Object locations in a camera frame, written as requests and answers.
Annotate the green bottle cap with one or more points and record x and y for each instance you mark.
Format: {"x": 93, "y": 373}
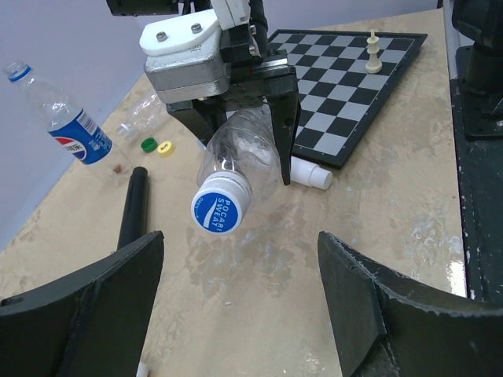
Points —
{"x": 149, "y": 145}

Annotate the black white chessboard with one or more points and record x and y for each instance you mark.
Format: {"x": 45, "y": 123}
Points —
{"x": 339, "y": 98}

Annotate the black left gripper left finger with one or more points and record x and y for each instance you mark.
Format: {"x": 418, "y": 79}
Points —
{"x": 92, "y": 322}

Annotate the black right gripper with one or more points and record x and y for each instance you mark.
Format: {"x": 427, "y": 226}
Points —
{"x": 258, "y": 73}

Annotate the clear plastic bottle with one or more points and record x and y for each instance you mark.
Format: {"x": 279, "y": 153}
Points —
{"x": 144, "y": 118}

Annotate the clear bottle blue cap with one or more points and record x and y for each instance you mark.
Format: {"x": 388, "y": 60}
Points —
{"x": 241, "y": 167}

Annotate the black microphone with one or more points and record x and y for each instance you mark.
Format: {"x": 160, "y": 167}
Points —
{"x": 135, "y": 212}

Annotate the yellow bottle cap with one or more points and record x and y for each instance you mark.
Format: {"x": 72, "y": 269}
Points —
{"x": 165, "y": 149}

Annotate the cream chess piece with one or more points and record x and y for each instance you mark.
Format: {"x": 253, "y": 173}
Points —
{"x": 373, "y": 65}

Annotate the white microphone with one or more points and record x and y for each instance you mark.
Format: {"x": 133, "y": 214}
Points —
{"x": 310, "y": 174}

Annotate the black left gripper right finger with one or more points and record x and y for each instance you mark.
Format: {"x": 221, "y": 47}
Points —
{"x": 387, "y": 324}

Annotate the Pepsi bottle blue label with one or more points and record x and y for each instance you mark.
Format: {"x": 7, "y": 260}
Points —
{"x": 68, "y": 123}

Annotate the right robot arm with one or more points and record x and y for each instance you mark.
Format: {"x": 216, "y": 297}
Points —
{"x": 229, "y": 14}

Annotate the aluminium table frame rail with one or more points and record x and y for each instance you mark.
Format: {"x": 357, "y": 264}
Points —
{"x": 452, "y": 38}

